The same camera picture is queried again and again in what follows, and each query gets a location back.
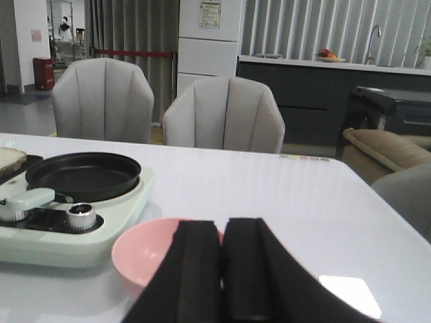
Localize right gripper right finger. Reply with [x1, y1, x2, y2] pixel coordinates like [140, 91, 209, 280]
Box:
[222, 218, 374, 322]

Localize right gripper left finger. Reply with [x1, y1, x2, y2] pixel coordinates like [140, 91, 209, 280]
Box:
[123, 221, 222, 322]

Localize bread slice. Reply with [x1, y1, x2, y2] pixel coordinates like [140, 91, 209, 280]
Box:
[0, 147, 27, 176]

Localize pink bowl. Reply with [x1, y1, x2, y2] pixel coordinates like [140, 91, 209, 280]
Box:
[112, 218, 205, 300]

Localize right silver control knob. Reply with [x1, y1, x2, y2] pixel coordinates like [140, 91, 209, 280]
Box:
[66, 203, 96, 231]

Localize silver control knob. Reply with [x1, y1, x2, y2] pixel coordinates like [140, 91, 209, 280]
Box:
[66, 203, 96, 231]
[0, 206, 31, 222]

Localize mint green sandwich maker base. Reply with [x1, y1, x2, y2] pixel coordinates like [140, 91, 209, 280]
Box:
[1, 155, 155, 268]

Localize black round frying pan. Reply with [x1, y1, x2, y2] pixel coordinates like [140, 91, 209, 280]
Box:
[26, 152, 141, 203]

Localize beige sofa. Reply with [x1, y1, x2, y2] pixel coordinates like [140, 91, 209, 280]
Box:
[341, 128, 430, 184]

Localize right grey upholstered chair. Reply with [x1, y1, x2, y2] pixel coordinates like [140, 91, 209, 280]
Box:
[162, 77, 286, 154]

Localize grey upholstered chair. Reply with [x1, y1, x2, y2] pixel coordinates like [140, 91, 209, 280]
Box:
[52, 58, 155, 143]
[162, 77, 286, 154]

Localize dark kitchen counter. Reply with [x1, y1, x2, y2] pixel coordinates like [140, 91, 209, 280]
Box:
[237, 55, 430, 147]

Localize left silver control knob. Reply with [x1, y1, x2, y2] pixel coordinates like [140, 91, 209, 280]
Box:
[0, 206, 31, 222]

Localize left grey upholstered chair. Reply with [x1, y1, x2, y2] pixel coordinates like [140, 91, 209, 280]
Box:
[52, 58, 155, 143]

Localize dark side table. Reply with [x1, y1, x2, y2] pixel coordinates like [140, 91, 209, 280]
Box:
[335, 86, 430, 158]

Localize fruit plate on counter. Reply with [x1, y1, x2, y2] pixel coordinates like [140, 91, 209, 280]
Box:
[315, 48, 345, 63]

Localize chrome kitchen faucet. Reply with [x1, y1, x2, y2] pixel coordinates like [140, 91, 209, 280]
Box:
[363, 24, 381, 65]

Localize red barrier belt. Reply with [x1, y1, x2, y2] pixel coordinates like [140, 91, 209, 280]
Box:
[94, 48, 174, 58]

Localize white refrigerator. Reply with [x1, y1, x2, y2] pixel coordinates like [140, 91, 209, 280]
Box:
[176, 0, 242, 96]

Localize red trash bin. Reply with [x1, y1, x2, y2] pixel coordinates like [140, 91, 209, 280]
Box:
[32, 57, 55, 91]

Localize grey curtain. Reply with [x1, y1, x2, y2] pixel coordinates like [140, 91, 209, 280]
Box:
[84, 1, 180, 122]

